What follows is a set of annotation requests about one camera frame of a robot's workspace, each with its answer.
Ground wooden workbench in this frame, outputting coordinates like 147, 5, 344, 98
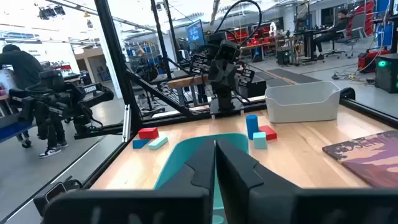
167, 74, 212, 90

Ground purple red book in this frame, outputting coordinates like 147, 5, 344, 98
322, 129, 398, 189

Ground teal plastic bin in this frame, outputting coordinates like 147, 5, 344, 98
154, 133, 249, 224

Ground blue cylinder block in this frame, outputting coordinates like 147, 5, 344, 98
245, 114, 260, 141

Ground black rail corner bracket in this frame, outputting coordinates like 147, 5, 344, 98
340, 86, 356, 100

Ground small black camera box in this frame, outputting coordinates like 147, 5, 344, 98
33, 177, 83, 217

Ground grey office chair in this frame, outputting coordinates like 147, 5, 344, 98
325, 14, 368, 59

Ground black ceiling spotlight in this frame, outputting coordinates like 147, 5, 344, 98
39, 4, 66, 20

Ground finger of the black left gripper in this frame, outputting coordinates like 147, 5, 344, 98
190, 53, 224, 90
223, 60, 256, 90

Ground black cabinet box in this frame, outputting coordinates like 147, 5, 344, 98
239, 74, 267, 99

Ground rack of red bins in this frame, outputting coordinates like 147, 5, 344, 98
226, 24, 271, 44

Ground light teal cuboid block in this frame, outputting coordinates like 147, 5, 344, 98
252, 131, 268, 150

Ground seated person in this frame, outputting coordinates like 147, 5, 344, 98
312, 8, 351, 60

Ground white plastic bin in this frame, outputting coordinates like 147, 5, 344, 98
264, 80, 342, 124

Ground red tool case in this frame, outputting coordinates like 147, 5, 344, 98
357, 49, 391, 74

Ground thin black frame post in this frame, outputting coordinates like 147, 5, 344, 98
150, 0, 174, 80

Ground standing person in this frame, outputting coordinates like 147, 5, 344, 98
0, 44, 69, 159

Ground thick black frame post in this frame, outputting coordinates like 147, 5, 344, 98
94, 0, 142, 131

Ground red rectangular block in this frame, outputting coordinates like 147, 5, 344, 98
137, 127, 160, 140
258, 124, 278, 141

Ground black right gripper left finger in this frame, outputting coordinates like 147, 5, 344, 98
43, 139, 216, 224

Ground monitor with blue screen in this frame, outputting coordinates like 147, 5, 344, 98
185, 19, 206, 47

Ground silver metal bracket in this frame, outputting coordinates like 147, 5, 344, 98
122, 104, 131, 143

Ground stack of red chairs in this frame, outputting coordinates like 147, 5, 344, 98
346, 1, 376, 37

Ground black diagonal frame brace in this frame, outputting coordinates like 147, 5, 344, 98
126, 70, 200, 118

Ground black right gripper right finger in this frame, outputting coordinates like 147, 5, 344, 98
216, 138, 398, 224

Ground blue triangular block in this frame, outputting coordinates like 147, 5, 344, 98
132, 138, 151, 150

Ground black computer tower green lights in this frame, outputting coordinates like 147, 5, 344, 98
374, 53, 398, 94

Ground dark floor mat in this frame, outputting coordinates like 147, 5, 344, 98
254, 71, 292, 88
267, 68, 321, 84

